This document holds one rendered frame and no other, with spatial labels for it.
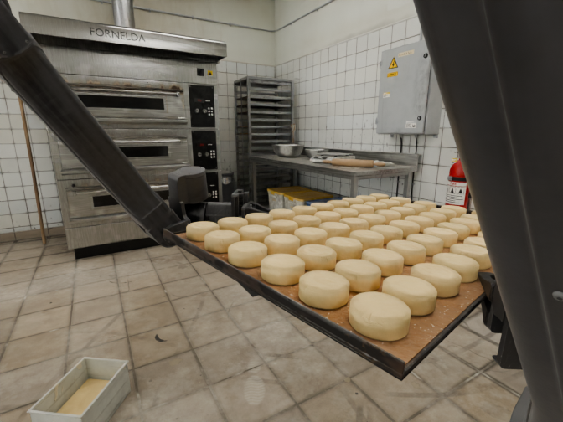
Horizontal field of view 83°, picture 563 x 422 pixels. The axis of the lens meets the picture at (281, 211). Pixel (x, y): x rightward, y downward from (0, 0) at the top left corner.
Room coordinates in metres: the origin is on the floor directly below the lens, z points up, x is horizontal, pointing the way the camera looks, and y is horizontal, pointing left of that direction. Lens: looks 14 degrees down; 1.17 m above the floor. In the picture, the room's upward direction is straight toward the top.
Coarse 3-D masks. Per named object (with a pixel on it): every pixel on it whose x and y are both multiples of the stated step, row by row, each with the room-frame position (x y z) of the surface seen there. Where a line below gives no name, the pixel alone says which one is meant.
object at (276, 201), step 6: (294, 186) 4.06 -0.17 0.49; (270, 192) 3.80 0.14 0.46; (276, 192) 3.64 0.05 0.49; (282, 192) 3.66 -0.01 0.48; (288, 192) 3.63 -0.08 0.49; (294, 192) 3.65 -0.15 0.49; (270, 198) 3.82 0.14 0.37; (276, 198) 3.66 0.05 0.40; (282, 198) 3.59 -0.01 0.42; (270, 204) 3.83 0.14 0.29; (276, 204) 3.67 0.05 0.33; (282, 204) 3.59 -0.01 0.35
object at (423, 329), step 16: (224, 256) 0.39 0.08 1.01; (432, 256) 0.42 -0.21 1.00; (256, 272) 0.35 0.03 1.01; (288, 288) 0.31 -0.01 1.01; (464, 288) 0.32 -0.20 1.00; (480, 288) 0.32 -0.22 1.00; (304, 304) 0.27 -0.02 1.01; (448, 304) 0.28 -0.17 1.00; (464, 304) 0.28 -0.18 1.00; (336, 320) 0.25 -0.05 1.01; (416, 320) 0.25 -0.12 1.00; (432, 320) 0.25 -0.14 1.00; (448, 320) 0.25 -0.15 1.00; (416, 336) 0.23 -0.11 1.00; (432, 336) 0.23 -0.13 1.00; (400, 352) 0.21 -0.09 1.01; (416, 352) 0.21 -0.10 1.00
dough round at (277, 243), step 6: (270, 234) 0.43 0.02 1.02; (276, 234) 0.43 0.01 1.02; (282, 234) 0.44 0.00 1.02; (288, 234) 0.44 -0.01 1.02; (264, 240) 0.42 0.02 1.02; (270, 240) 0.41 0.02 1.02; (276, 240) 0.41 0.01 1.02; (282, 240) 0.41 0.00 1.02; (288, 240) 0.41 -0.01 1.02; (294, 240) 0.41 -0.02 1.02; (270, 246) 0.40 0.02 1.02; (276, 246) 0.40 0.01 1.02; (282, 246) 0.39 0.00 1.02; (288, 246) 0.40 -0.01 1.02; (294, 246) 0.40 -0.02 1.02; (270, 252) 0.40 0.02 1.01; (276, 252) 0.40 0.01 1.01; (282, 252) 0.39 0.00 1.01; (288, 252) 0.40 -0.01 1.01; (294, 252) 0.40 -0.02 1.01
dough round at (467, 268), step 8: (440, 256) 0.37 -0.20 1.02; (448, 256) 0.37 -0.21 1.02; (456, 256) 0.37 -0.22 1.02; (464, 256) 0.37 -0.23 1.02; (440, 264) 0.35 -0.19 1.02; (448, 264) 0.34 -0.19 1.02; (456, 264) 0.34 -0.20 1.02; (464, 264) 0.34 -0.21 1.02; (472, 264) 0.34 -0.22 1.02; (464, 272) 0.33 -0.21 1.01; (472, 272) 0.33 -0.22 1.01; (464, 280) 0.33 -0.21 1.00; (472, 280) 0.33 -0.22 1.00
